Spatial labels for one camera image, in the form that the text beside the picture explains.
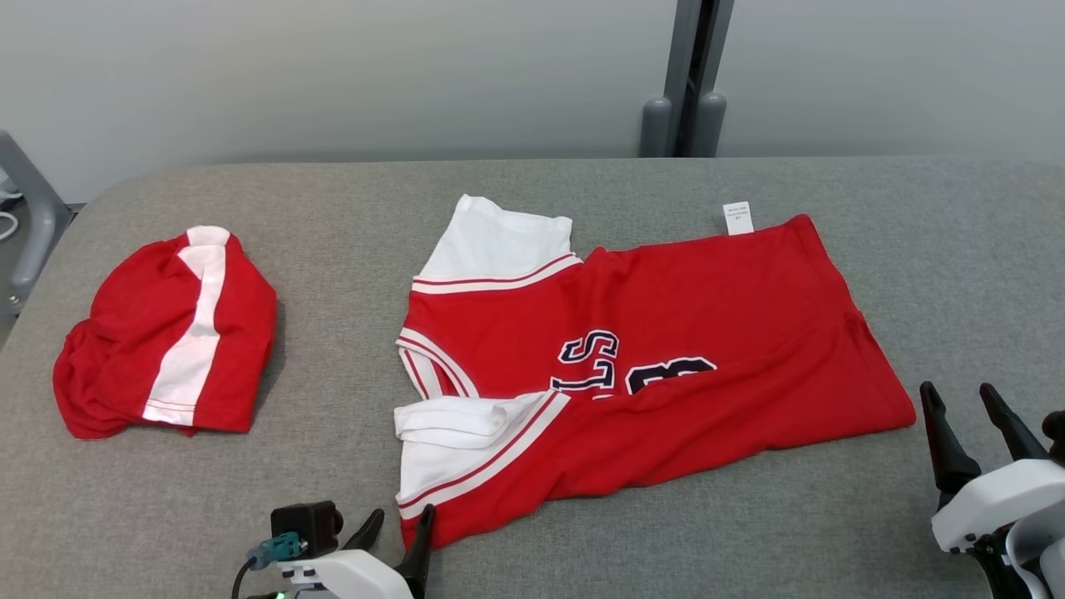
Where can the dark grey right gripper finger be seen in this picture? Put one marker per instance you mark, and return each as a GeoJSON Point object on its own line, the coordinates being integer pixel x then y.
{"type": "Point", "coordinates": [948, 466]}
{"type": "Point", "coordinates": [1017, 441]}

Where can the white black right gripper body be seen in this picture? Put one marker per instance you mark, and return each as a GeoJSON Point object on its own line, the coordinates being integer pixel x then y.
{"type": "Point", "coordinates": [998, 499]}

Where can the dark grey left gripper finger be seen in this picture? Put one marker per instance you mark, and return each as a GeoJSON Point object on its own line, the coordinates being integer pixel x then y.
{"type": "Point", "coordinates": [368, 532]}
{"type": "Point", "coordinates": [420, 561]}

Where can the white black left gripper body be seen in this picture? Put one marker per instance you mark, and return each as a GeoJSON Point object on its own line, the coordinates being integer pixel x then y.
{"type": "Point", "coordinates": [349, 578]}

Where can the red white lettered jersey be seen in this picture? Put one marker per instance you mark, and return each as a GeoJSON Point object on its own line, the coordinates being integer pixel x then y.
{"type": "Point", "coordinates": [707, 333]}

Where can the red shorts with white stripe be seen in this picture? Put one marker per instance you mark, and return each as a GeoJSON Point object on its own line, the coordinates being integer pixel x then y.
{"type": "Point", "coordinates": [133, 333]}

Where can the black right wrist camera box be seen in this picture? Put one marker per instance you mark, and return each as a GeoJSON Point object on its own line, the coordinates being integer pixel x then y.
{"type": "Point", "coordinates": [1057, 433]}

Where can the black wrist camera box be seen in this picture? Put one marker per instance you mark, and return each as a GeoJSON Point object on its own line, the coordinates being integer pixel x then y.
{"type": "Point", "coordinates": [304, 524]}
{"type": "Point", "coordinates": [1057, 433]}

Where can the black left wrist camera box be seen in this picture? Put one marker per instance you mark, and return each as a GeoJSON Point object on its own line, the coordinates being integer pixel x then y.
{"type": "Point", "coordinates": [304, 524]}

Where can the grey metal frame leg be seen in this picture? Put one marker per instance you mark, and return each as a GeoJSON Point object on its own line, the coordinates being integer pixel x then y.
{"type": "Point", "coordinates": [37, 216]}

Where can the grey metal rail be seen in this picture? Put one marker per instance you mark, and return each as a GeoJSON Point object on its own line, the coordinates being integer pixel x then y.
{"type": "Point", "coordinates": [678, 83]}

